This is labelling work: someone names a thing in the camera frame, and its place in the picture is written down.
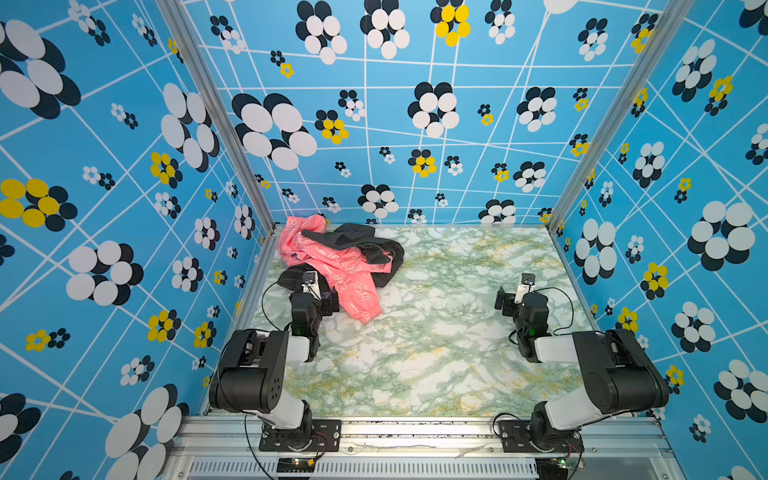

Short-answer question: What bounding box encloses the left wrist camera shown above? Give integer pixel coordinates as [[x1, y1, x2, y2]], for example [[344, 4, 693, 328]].
[[301, 270, 322, 301]]

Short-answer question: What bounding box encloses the aluminium corner post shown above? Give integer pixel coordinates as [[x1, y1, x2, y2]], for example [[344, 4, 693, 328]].
[[158, 0, 275, 238], [547, 0, 695, 235]]

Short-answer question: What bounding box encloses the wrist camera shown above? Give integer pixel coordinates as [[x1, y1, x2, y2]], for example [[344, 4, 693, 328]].
[[301, 270, 322, 301], [514, 273, 535, 304]]

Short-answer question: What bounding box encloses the pink printed cloth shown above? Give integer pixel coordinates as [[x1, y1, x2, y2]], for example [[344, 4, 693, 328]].
[[277, 215, 404, 324]]

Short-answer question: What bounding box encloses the black cloth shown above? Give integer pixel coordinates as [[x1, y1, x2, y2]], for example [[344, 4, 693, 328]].
[[277, 217, 405, 288]]

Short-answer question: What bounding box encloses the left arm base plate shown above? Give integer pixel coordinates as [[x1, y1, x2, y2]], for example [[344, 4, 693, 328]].
[[258, 419, 342, 453]]

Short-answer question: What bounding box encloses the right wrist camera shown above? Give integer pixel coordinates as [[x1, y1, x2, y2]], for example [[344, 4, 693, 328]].
[[514, 273, 535, 304]]

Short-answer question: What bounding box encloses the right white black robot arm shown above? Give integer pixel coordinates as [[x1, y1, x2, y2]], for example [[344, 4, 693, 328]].
[[494, 284, 669, 452]]

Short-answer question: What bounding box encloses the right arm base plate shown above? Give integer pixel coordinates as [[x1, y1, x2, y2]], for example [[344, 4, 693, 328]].
[[494, 419, 584, 456]]

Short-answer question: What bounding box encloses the left aluminium corner post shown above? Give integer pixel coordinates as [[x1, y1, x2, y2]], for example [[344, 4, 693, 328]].
[[158, 0, 275, 238]]

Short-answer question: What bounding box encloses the aluminium front rail frame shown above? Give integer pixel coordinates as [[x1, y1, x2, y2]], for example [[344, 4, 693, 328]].
[[162, 415, 684, 479]]

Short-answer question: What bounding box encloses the right aluminium corner post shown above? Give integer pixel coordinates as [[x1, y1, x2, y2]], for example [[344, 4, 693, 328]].
[[547, 0, 695, 235]]

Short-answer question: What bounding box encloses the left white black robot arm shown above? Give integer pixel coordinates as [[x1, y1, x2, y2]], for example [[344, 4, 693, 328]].
[[209, 290, 340, 452]]

